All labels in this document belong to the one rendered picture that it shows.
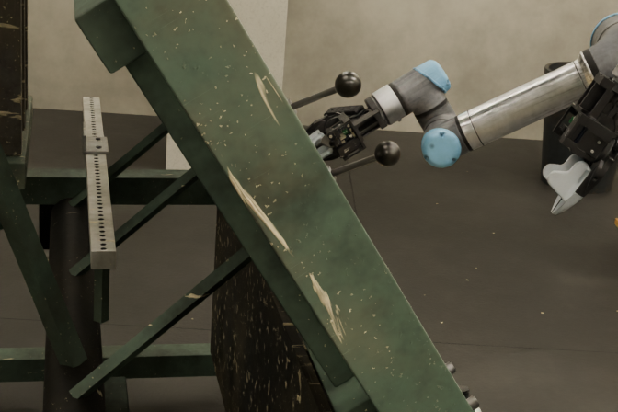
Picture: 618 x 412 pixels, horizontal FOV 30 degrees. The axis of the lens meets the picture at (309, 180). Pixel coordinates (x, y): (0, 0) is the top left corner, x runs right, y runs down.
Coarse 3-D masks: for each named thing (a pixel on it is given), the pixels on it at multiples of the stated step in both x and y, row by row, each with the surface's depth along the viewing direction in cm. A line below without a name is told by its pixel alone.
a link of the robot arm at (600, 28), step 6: (606, 18) 229; (612, 18) 226; (600, 24) 229; (606, 24) 225; (612, 24) 221; (594, 30) 230; (600, 30) 225; (594, 36) 228; (600, 36) 222; (594, 42) 226
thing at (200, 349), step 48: (48, 192) 352; (144, 192) 358; (192, 192) 361; (48, 240) 357; (240, 288) 313; (96, 336) 269; (240, 336) 312; (288, 336) 246; (48, 384) 246; (240, 384) 312; (288, 384) 245
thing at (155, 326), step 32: (160, 128) 345; (0, 160) 233; (128, 160) 345; (0, 192) 233; (0, 224) 293; (32, 224) 239; (128, 224) 295; (32, 256) 239; (32, 288) 242; (96, 288) 244; (64, 320) 246; (96, 320) 246; (160, 320) 234; (64, 352) 247; (128, 352) 235; (96, 384) 235
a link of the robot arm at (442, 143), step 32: (608, 32) 218; (576, 64) 216; (608, 64) 213; (512, 96) 219; (544, 96) 217; (576, 96) 217; (448, 128) 223; (480, 128) 220; (512, 128) 220; (448, 160) 221
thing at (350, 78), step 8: (344, 72) 161; (352, 72) 161; (336, 80) 161; (344, 80) 160; (352, 80) 160; (360, 80) 161; (328, 88) 163; (336, 88) 161; (344, 88) 160; (352, 88) 160; (360, 88) 161; (312, 96) 164; (320, 96) 163; (328, 96) 163; (344, 96) 161; (352, 96) 161; (296, 104) 165; (304, 104) 164; (296, 112) 166
